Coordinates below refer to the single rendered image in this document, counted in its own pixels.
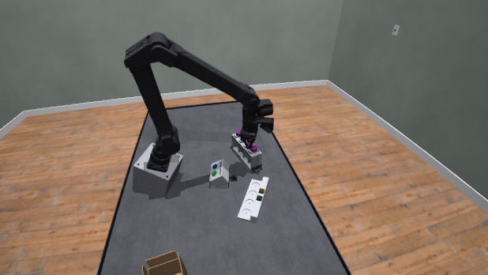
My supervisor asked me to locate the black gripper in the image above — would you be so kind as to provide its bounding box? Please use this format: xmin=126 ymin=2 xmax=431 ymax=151
xmin=240 ymin=119 xmax=257 ymax=149

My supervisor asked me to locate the brown cardboard box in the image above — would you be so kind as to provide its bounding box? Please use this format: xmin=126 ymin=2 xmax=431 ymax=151
xmin=142 ymin=251 xmax=188 ymax=275

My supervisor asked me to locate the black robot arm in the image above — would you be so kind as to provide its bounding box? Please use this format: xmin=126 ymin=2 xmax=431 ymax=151
xmin=124 ymin=32 xmax=274 ymax=172

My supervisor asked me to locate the white button housing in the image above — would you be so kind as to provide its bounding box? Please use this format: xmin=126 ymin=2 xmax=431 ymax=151
xmin=209 ymin=159 xmax=237 ymax=188

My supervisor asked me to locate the white tray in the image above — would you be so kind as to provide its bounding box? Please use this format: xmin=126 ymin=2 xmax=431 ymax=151
xmin=238 ymin=177 xmax=268 ymax=224

